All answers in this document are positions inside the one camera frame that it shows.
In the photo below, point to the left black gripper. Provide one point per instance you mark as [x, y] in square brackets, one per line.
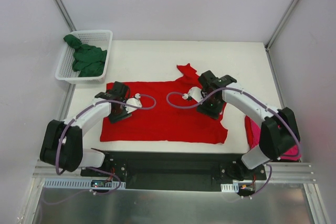
[117, 114]

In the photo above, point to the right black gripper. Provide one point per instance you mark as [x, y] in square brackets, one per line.
[210, 111]

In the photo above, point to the red t shirt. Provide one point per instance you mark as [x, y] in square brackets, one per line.
[168, 121]

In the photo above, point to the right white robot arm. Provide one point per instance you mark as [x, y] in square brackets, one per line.
[278, 127]

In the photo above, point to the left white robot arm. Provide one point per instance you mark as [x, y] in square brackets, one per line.
[63, 141]

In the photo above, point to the pink folded t shirt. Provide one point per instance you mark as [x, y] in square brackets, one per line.
[253, 137]

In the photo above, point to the green t shirt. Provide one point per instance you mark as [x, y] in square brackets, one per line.
[89, 60]

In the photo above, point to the white plastic basket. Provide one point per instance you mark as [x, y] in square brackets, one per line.
[100, 38]

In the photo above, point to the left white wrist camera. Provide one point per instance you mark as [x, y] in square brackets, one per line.
[134, 103]

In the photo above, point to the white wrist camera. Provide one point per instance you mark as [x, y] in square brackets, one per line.
[194, 93]
[134, 103]

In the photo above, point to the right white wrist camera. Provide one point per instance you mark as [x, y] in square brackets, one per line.
[194, 93]

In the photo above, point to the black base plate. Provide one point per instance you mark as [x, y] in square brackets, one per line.
[175, 171]

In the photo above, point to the right white cable duct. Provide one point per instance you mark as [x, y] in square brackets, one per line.
[230, 188]

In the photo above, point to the white cable duct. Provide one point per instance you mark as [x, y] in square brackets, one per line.
[83, 184]
[230, 188]

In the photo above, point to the aluminium frame rail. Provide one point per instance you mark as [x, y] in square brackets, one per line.
[282, 172]

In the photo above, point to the left white cable duct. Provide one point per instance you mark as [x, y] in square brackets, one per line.
[83, 184]

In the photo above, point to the left aluminium corner post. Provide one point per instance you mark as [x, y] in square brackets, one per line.
[56, 1]

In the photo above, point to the aluminium corner post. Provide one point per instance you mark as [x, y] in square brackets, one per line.
[280, 26]
[56, 1]

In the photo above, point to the right aluminium corner post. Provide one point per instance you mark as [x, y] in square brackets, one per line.
[280, 26]

